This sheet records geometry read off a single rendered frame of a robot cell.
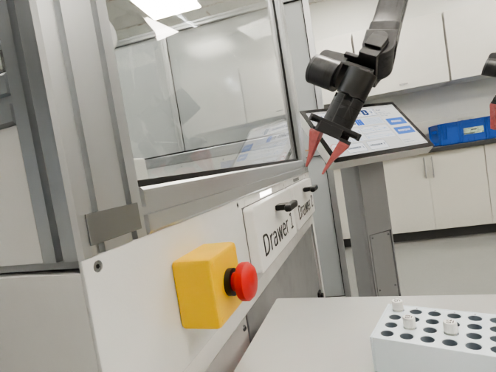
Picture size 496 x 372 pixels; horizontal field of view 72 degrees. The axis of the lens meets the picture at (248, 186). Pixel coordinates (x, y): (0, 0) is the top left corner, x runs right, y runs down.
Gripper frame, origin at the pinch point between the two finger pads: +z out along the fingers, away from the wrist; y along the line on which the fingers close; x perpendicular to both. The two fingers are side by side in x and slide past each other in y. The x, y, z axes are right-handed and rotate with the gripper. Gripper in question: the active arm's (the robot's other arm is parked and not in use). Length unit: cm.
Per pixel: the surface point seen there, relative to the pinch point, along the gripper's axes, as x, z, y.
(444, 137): -317, -43, -75
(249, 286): 37.8, 9.2, -2.4
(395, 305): 27.5, 7.4, -17.7
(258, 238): 17.4, 12.5, 1.8
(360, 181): -84, 8, -13
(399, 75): -333, -84, -9
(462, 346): 34.8, 5.0, -22.2
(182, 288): 40.1, 12.0, 3.2
